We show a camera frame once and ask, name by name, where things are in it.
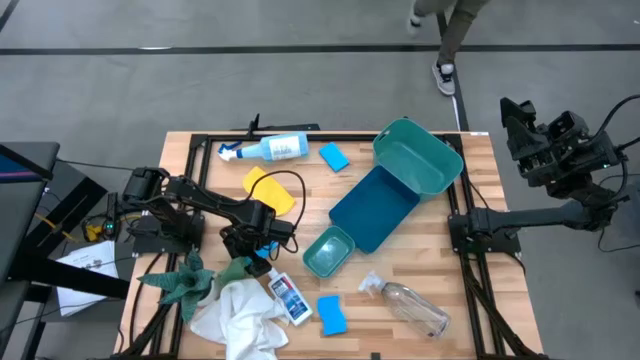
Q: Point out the clear spray bottle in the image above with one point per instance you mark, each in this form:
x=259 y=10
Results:
x=415 y=310

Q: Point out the spray bottle with blue liquid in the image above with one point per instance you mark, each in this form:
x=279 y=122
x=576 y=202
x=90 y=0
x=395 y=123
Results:
x=280 y=146

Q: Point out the green artificial plant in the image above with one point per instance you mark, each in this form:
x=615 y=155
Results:
x=187 y=285

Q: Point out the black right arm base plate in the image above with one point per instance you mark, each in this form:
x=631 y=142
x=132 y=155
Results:
x=500 y=242

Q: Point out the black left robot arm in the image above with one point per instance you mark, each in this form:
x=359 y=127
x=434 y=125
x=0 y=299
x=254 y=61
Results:
x=200 y=197

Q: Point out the black side desk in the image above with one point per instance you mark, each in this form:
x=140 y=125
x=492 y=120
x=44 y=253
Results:
x=20 y=210

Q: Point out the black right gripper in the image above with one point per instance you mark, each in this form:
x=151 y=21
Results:
x=540 y=147

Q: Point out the small teal plastic bin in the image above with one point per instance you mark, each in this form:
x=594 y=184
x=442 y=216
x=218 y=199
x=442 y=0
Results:
x=327 y=252

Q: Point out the yellow connector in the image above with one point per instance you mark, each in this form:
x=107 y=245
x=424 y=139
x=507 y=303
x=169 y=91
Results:
x=93 y=232

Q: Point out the white plant pot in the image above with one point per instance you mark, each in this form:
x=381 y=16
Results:
x=210 y=297

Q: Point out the white paper sheets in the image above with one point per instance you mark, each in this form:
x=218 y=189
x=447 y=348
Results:
x=92 y=255

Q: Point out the black aluminium table frame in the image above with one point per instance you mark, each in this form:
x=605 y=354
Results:
x=350 y=136

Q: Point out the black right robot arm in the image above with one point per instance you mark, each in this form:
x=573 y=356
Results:
x=540 y=217

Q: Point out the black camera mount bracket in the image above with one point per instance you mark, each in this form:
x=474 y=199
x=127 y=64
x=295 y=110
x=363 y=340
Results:
x=285 y=127

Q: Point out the person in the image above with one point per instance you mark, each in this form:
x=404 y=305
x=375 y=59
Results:
x=457 y=30

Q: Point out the large teal plastic bin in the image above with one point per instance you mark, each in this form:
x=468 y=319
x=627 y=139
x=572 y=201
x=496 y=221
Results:
x=415 y=155

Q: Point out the blue plastic tray bin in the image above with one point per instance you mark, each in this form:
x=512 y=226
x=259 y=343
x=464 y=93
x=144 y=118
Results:
x=372 y=210

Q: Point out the yellow cloth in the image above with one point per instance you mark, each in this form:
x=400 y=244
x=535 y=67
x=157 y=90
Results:
x=267 y=192

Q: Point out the white squeeze bottle blue label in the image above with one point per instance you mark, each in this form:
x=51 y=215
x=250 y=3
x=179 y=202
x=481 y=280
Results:
x=290 y=297

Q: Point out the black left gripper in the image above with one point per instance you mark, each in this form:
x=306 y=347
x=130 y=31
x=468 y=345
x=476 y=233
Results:
x=255 y=232

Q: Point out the green cloth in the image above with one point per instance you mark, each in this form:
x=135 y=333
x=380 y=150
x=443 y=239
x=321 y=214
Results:
x=232 y=272

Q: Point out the white towel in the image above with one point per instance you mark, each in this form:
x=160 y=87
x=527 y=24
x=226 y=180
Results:
x=240 y=320

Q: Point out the black power box green light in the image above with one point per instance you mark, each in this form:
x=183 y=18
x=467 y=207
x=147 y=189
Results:
x=111 y=215

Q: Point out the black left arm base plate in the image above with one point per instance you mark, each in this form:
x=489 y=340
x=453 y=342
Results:
x=150 y=242

